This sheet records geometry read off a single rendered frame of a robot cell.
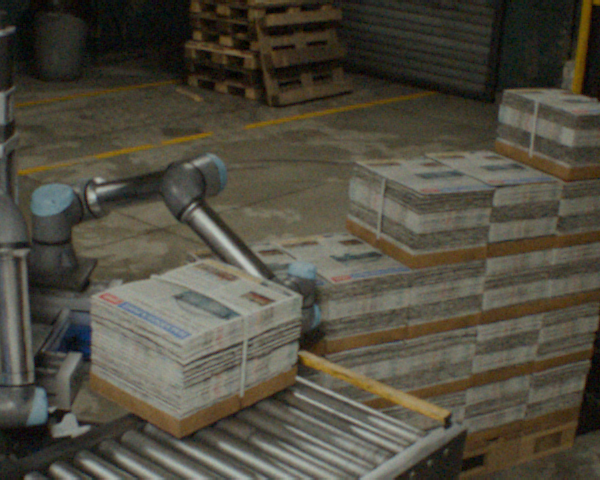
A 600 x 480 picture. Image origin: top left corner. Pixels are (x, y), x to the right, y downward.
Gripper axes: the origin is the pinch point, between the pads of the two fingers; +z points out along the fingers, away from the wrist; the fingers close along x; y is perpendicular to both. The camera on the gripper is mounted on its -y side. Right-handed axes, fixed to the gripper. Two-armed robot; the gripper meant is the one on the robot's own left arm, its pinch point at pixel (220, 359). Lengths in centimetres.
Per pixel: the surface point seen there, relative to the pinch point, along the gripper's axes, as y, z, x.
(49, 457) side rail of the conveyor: 2, 61, 11
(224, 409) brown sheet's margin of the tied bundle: 4.5, 23.5, 23.3
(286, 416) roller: 0.9, 10.8, 30.2
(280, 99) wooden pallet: -69, -512, -412
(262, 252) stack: 5, -55, -35
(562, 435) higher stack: -71, -154, 32
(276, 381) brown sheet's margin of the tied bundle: 5.4, 6.6, 23.3
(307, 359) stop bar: 3.5, -10.7, 18.4
